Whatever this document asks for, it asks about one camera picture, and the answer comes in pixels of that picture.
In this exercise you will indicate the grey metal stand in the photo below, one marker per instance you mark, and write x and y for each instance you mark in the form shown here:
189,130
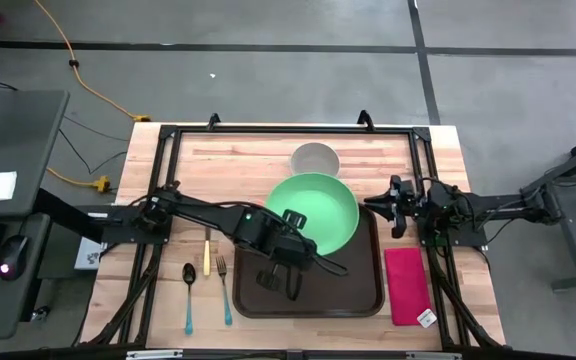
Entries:
568,235

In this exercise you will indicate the desk caster wheel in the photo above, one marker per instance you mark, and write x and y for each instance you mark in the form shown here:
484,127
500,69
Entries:
41,314

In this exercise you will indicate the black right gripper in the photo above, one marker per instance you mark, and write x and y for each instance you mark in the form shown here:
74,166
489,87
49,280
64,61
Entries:
399,227

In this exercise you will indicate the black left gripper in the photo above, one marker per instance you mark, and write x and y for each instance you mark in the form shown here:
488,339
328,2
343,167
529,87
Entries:
294,220

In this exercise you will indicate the green plate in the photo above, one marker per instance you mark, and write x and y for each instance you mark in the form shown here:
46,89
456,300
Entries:
328,210

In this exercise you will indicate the black computer mouse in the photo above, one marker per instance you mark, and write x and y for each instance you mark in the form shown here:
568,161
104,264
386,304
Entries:
15,250

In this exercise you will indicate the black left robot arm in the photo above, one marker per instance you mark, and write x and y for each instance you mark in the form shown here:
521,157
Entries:
203,210

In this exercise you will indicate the grey desk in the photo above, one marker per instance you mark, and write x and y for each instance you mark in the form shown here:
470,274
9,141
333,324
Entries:
18,140

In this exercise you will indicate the white printed box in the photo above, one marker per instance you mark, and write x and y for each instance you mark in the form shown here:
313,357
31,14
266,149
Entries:
88,255

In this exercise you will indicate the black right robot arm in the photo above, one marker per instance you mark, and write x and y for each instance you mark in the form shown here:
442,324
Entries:
468,210

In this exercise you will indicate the silver metal bracket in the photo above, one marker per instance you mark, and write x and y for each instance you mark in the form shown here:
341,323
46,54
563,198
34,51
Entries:
433,355
153,354

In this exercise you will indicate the dark brown serving tray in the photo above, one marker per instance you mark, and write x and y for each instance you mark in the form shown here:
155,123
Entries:
318,300

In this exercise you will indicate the red cloth napkin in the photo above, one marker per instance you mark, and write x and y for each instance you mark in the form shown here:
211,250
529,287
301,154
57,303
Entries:
408,285

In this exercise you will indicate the black support bar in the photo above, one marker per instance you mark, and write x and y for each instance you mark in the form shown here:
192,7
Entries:
63,212

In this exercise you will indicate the white ceramic bowl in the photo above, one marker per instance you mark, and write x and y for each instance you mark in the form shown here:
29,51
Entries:
315,160

